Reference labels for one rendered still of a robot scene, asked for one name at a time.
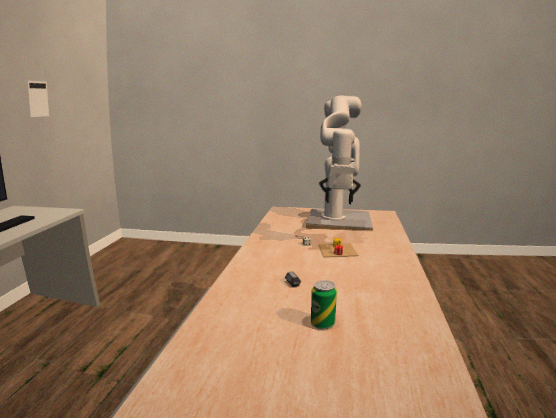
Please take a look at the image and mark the green drink can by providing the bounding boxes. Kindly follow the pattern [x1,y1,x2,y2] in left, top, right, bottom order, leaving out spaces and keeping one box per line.
[311,280,337,329]

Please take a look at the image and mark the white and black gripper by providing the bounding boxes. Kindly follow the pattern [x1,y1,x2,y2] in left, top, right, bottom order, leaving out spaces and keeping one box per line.
[319,163,361,204]

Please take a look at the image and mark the tan square mat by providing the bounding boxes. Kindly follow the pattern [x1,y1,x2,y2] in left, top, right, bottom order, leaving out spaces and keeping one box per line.
[319,243,359,258]

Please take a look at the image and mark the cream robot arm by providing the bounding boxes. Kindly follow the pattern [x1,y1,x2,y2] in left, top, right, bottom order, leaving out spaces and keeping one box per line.
[320,96,362,220]

